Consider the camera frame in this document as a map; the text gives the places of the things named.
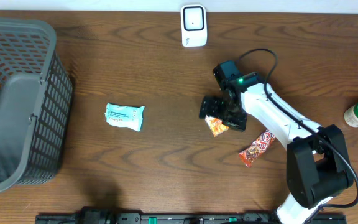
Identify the orange snack box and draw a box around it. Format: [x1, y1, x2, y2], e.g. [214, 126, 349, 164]
[204, 116, 229, 137]

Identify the red snack packet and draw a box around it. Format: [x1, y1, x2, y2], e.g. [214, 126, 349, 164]
[239, 129, 275, 167]

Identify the teal wet wipes pack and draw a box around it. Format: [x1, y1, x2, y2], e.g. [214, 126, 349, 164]
[104, 103, 145, 132]

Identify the white barcode scanner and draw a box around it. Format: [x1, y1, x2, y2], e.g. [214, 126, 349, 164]
[180, 4, 208, 47]

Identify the grey plastic basket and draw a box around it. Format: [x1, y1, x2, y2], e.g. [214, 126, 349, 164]
[0, 18, 73, 193]

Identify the black mounting rail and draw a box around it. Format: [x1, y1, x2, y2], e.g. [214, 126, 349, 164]
[35, 206, 347, 224]

